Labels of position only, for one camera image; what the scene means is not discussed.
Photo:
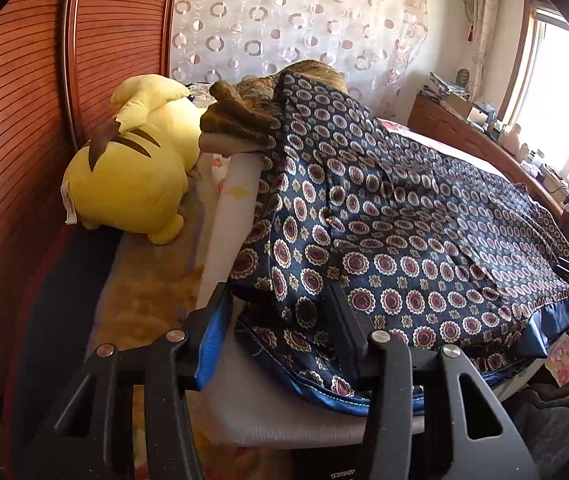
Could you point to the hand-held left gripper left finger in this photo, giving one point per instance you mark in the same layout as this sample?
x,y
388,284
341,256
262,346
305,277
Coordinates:
x,y
212,345

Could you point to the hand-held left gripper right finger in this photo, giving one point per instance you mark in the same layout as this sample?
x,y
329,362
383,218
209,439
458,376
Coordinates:
x,y
349,340

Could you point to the navy circle-patterned shirt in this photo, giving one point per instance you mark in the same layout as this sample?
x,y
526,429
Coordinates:
x,y
389,210

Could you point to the floral blanket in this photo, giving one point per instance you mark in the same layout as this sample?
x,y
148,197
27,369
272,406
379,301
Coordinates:
x,y
139,300

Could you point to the black box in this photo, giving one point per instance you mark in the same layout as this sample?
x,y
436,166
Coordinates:
x,y
324,465

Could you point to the navy blue blanket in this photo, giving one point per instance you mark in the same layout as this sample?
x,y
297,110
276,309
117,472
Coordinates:
x,y
64,310

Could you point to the person's dark grey clothing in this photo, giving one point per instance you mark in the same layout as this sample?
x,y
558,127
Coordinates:
x,y
559,430

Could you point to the yellow plush toy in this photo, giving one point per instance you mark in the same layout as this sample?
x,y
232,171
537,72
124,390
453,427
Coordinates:
x,y
129,185

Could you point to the wooden sideboard cabinet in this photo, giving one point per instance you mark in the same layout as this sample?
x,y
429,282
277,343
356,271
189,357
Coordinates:
x,y
464,130

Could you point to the window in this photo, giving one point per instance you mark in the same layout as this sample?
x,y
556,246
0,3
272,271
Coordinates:
x,y
559,85

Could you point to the cardboard box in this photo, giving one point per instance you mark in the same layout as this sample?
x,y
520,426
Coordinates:
x,y
464,106

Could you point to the small desk fan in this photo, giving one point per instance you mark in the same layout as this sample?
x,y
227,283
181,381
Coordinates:
x,y
461,77

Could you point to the golden brown patterned cloth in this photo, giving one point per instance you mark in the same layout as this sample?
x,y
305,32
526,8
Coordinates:
x,y
237,115

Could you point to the stack of folded cloths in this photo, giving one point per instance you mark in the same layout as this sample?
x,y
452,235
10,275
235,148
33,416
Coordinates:
x,y
439,85

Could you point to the beige window curtain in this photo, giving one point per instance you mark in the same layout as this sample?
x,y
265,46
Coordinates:
x,y
484,10

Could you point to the wooden louvered wardrobe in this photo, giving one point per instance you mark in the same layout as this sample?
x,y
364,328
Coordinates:
x,y
14,110

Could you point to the sheer circle-patterned curtain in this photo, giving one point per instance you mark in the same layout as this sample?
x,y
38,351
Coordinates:
x,y
289,20

